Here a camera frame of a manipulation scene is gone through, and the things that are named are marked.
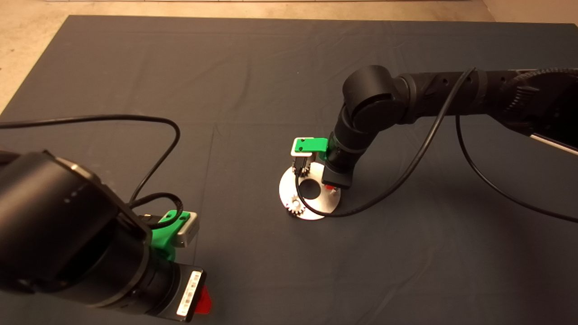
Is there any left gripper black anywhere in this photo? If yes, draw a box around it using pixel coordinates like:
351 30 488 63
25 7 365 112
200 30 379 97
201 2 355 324
147 262 213 322

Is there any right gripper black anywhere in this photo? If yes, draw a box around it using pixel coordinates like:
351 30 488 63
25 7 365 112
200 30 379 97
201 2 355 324
322 155 354 190

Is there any round metal carrier plate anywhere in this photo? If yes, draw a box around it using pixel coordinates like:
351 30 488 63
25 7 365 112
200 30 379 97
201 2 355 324
279 163 341 221

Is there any dark grey table cloth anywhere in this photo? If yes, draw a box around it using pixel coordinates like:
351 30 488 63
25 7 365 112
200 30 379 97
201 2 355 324
0 16 578 325

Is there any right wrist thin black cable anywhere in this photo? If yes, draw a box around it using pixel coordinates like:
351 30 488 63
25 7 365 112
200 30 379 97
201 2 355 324
294 68 578 223

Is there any wrist thin black cable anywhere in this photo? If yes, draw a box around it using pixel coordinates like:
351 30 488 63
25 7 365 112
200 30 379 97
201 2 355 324
294 68 578 223
0 114 185 228

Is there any right wrist green camera mount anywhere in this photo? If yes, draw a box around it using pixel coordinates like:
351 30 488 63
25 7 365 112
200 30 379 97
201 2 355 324
293 138 329 161

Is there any wrist green camera mount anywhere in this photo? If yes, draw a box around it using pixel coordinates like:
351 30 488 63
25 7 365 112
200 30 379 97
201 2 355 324
293 138 329 161
150 210 190 261

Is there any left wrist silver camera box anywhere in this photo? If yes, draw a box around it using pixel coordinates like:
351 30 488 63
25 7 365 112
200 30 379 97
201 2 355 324
174 212 200 249

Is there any left wrist green camera mount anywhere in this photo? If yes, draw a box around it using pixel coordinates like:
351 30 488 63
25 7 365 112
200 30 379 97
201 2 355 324
150 210 190 261

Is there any left wrist thin black cable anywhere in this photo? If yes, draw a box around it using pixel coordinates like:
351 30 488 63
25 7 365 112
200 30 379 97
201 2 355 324
0 114 185 228

